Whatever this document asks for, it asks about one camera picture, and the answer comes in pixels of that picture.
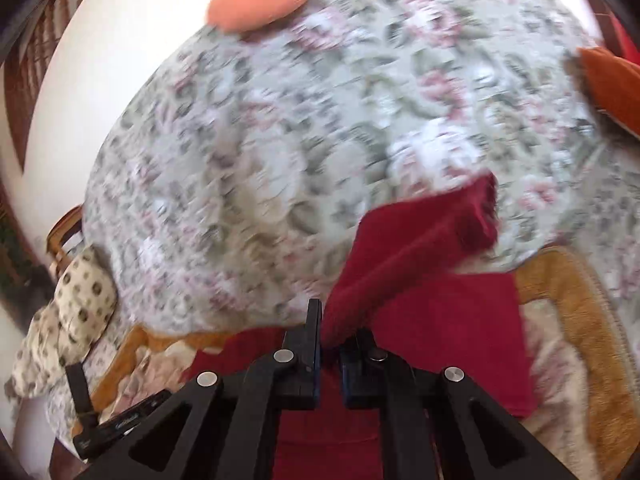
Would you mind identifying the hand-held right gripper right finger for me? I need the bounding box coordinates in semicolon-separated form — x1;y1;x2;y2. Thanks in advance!
339;329;566;480

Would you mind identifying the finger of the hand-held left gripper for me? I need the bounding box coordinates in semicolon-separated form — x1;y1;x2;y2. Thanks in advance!
74;390;173;461
65;362;97;432

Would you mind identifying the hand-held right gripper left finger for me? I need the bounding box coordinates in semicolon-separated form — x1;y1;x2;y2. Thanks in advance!
75;299;322;480

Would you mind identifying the dark red fleece garment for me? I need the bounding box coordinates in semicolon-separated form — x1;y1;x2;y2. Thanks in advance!
182;172;537;480

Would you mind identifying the cream medallion print cushion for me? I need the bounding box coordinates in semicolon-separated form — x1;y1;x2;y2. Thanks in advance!
4;305;68;400
51;245;119;363

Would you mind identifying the wooden chair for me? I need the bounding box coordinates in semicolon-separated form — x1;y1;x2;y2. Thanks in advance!
46;204;87;279

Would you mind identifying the floral bedspread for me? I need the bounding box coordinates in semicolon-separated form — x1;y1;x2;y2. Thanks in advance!
45;0;640;451

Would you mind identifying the brown plush flower blanket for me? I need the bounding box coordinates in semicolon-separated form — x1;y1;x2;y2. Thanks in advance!
72;245;640;480

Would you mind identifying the wooden slatted panel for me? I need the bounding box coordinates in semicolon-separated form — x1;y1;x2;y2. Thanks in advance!
2;0;92;172

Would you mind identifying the orange cushion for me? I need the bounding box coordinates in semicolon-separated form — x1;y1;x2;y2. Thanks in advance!
574;45;640;140

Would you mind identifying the red object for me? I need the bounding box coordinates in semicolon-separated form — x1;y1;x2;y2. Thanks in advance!
606;7;640;66

